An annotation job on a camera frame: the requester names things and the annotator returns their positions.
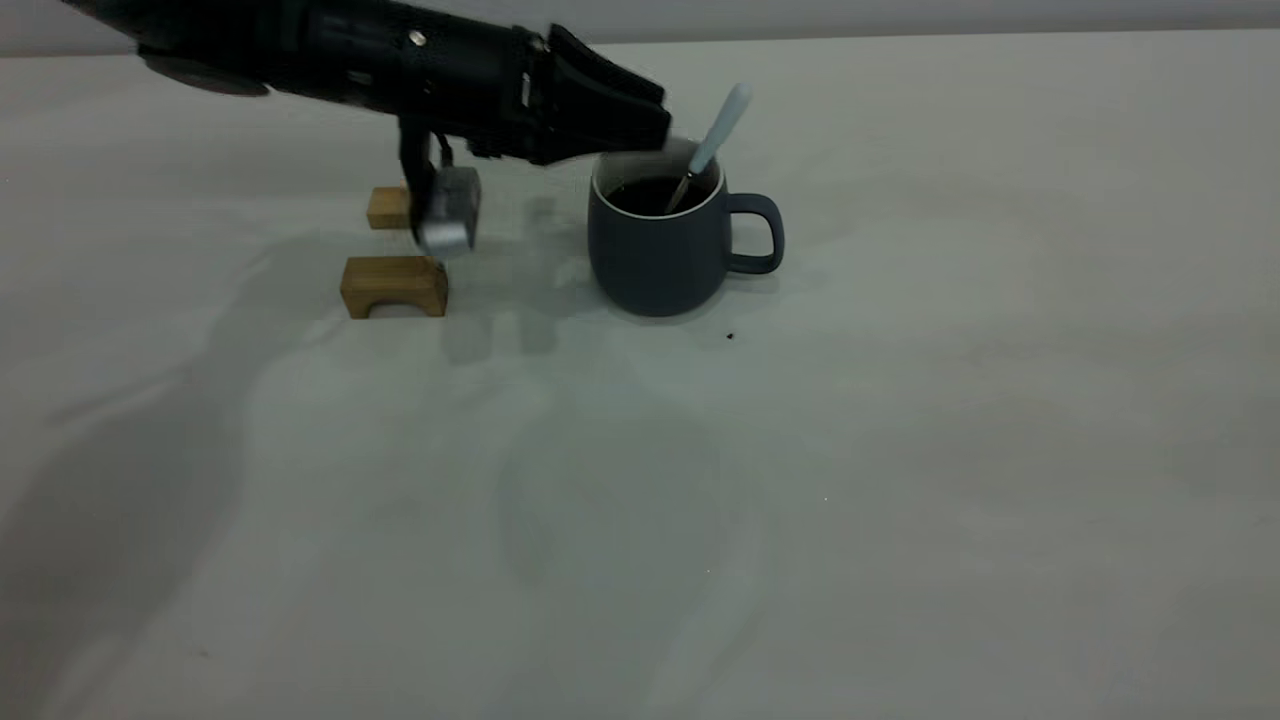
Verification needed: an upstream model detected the arched wooden block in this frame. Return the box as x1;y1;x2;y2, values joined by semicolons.
340;255;450;320

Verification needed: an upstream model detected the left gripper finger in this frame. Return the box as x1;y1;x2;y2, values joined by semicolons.
546;24;668;108
545;78;674;167

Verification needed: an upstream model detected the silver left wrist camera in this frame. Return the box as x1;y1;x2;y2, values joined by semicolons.
398;115;482;258

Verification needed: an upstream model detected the black coffee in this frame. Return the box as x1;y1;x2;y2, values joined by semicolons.
605;178;716;217

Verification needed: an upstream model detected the dark grey ceramic mug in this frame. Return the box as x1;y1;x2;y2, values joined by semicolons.
587;140;786;319

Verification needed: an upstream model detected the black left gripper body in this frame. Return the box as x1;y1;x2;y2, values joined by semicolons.
435;18;553;167

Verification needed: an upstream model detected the spoon with pale blue handle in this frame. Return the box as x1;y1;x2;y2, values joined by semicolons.
664;84;753;215

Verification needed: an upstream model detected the flat wooden block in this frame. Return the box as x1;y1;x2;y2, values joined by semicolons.
366;186;415;232

